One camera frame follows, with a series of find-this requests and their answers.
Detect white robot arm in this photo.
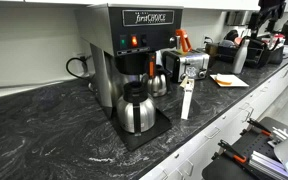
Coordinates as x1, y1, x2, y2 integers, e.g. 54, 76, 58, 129
248, 0, 286, 39

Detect chrome black toaster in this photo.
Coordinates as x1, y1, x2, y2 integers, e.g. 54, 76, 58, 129
162, 50, 209, 83

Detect bread slice on plate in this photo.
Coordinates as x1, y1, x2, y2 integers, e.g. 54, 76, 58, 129
215, 74, 232, 85

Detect steel coffee carafe rear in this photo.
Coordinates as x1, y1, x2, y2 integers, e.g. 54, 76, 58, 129
141, 64, 170, 97

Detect steel coffee carafe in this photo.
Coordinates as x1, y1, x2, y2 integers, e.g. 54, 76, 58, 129
141, 64, 170, 97
117, 81, 156, 136

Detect steel coffee carafe front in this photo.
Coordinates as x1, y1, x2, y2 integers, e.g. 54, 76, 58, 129
117, 81, 156, 136

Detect commercial coffee brewer machine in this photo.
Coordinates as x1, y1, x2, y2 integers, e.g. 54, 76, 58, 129
76, 3, 183, 151

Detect white square plate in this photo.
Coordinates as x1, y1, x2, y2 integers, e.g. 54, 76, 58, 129
211, 74, 248, 87

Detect black orange clamp near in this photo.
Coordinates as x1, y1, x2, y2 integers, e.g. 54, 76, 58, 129
211, 140, 247, 164

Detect black orange clamp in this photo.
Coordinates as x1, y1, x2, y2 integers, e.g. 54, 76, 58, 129
240, 118, 271, 137
211, 140, 247, 164

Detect silver metal water bottle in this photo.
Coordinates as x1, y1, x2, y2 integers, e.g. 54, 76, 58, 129
232, 39, 250, 74

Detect black cart top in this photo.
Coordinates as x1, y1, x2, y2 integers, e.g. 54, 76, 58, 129
202, 127, 276, 180

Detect black appliance with basket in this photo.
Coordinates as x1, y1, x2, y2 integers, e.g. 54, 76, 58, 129
205, 40, 284, 68

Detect black orange clamp far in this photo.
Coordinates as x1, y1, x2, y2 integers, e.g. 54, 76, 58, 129
240, 118, 271, 137

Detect aluminium extrusion rails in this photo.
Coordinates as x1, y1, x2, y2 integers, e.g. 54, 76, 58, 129
249, 151, 288, 180

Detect black power cable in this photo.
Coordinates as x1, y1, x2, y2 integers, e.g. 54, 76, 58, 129
65, 55, 92, 81

